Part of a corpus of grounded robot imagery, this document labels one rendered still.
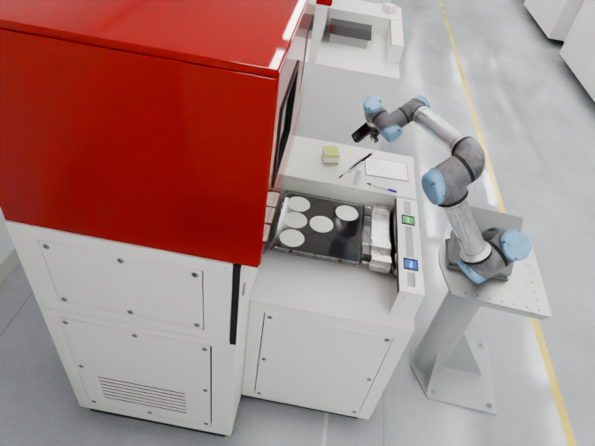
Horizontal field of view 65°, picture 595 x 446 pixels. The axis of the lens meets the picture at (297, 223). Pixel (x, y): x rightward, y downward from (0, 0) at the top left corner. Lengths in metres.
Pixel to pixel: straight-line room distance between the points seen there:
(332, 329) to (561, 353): 1.76
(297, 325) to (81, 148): 1.03
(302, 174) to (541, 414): 1.79
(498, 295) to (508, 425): 0.91
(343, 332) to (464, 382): 1.11
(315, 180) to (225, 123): 1.10
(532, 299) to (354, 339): 0.77
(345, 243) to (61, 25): 1.27
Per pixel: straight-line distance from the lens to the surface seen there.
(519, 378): 3.00
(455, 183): 1.63
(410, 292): 1.74
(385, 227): 2.08
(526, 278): 2.25
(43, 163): 1.34
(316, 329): 1.85
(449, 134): 1.77
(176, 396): 2.09
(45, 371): 2.70
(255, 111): 1.02
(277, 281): 1.83
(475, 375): 2.86
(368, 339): 1.87
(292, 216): 1.99
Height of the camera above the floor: 2.22
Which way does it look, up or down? 42 degrees down
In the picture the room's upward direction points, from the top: 10 degrees clockwise
